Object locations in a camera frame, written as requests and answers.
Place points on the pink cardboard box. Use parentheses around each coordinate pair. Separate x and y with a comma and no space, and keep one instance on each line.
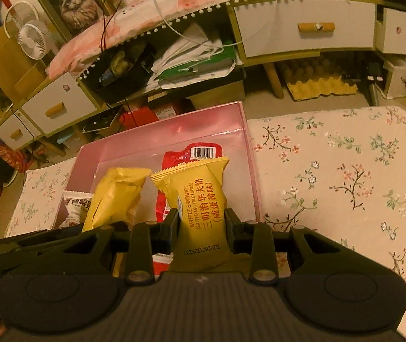
(135,142)

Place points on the framed cat picture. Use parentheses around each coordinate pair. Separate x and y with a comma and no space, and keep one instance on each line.
(74,3)

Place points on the red box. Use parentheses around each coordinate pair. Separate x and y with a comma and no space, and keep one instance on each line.
(138,119)
(169,112)

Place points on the red bag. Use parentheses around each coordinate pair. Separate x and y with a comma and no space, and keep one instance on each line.
(8,156)

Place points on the black flat device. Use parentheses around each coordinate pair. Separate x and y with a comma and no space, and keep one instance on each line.
(99,121)

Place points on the floral tablecloth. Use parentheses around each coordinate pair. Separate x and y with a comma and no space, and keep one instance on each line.
(331,185)

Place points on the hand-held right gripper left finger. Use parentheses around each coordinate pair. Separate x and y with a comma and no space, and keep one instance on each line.
(170,226)

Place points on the black bag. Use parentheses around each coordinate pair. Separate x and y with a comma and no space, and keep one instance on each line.
(117,78)

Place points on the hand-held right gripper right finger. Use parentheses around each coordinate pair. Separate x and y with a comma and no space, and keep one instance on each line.
(230,226)

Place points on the brown cardboard box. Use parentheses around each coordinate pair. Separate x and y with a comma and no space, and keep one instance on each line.
(0,53)

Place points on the green folder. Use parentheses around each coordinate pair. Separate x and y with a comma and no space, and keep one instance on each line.
(220,56)

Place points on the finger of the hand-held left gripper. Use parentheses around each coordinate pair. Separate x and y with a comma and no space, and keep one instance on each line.
(10,256)

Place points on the red barcode snack packet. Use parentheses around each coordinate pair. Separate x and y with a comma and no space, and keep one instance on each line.
(185,156)

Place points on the small white brown snack packet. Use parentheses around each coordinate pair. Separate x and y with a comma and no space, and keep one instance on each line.
(76,206)

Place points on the pink cloth with pompom trim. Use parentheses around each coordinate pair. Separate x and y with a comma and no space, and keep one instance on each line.
(188,0)

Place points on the yellow egg tray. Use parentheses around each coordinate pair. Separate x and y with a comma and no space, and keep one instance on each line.
(313,89)

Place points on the white desk fan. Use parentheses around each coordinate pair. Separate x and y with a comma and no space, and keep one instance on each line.
(16,12)
(37,39)

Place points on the stack of white papers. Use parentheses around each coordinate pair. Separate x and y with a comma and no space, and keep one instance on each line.
(188,41)

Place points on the yellow waffle snack packet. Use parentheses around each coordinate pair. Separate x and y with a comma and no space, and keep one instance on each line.
(117,199)
(199,199)

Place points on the wooden cabinet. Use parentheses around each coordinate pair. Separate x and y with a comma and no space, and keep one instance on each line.
(273,78)

